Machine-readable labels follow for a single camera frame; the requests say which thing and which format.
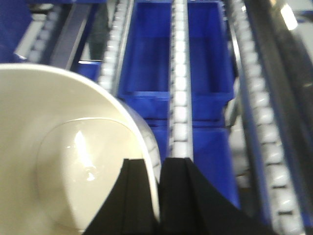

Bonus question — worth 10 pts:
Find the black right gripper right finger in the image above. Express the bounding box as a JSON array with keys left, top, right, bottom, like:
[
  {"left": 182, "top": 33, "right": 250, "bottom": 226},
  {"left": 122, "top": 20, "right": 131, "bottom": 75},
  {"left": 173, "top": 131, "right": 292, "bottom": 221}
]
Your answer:
[{"left": 159, "top": 158, "right": 275, "bottom": 235}]

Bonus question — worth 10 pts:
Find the far left roller track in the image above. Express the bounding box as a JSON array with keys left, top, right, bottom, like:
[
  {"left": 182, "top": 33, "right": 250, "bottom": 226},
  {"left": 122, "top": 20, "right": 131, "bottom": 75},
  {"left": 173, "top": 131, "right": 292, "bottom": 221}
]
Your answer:
[{"left": 15, "top": 3, "right": 62, "bottom": 63}]

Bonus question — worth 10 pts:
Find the left white roller track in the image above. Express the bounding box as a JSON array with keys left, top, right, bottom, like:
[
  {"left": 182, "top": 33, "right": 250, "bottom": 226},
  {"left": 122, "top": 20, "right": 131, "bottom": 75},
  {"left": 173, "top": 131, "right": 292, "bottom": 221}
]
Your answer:
[{"left": 98, "top": 0, "right": 134, "bottom": 96}]

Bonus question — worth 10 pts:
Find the right white roller track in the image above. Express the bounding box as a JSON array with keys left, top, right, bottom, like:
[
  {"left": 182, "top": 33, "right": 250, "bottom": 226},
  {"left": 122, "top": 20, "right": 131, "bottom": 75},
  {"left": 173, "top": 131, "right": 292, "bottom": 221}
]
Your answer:
[{"left": 226, "top": 0, "right": 306, "bottom": 235}]

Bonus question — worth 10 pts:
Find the blue storage crate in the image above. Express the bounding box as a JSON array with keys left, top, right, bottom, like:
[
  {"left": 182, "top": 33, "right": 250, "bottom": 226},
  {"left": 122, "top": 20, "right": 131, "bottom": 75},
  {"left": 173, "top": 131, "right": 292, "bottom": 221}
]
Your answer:
[
  {"left": 146, "top": 118, "right": 242, "bottom": 209},
  {"left": 118, "top": 0, "right": 233, "bottom": 122}
]

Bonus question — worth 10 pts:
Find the white roller track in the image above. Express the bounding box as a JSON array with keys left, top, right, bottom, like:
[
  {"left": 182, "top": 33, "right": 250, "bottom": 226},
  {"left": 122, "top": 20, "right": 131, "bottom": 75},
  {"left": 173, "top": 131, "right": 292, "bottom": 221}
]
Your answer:
[
  {"left": 226, "top": 0, "right": 306, "bottom": 235},
  {"left": 168, "top": 0, "right": 194, "bottom": 160},
  {"left": 98, "top": 0, "right": 134, "bottom": 96}
]

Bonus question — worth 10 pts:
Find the right blue storage crate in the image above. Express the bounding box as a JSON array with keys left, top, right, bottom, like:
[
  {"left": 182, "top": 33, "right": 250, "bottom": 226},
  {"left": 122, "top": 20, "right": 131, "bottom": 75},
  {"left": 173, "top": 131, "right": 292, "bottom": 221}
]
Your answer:
[{"left": 118, "top": 0, "right": 233, "bottom": 122}]

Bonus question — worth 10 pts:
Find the lower blue storage crate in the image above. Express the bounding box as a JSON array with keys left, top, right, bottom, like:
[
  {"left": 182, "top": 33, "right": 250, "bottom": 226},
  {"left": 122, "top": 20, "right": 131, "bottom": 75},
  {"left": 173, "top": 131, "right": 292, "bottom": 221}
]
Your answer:
[{"left": 146, "top": 118, "right": 242, "bottom": 209}]

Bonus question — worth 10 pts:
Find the centre white roller track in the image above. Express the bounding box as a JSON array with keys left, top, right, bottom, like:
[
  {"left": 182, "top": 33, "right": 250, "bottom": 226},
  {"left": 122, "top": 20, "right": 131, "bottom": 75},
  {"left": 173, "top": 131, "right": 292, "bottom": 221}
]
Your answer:
[{"left": 168, "top": 0, "right": 194, "bottom": 160}]

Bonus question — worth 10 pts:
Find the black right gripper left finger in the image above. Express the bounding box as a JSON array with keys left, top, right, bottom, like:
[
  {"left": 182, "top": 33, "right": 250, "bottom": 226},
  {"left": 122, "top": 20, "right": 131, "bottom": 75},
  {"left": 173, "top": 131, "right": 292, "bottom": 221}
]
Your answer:
[{"left": 83, "top": 159, "right": 157, "bottom": 235}]

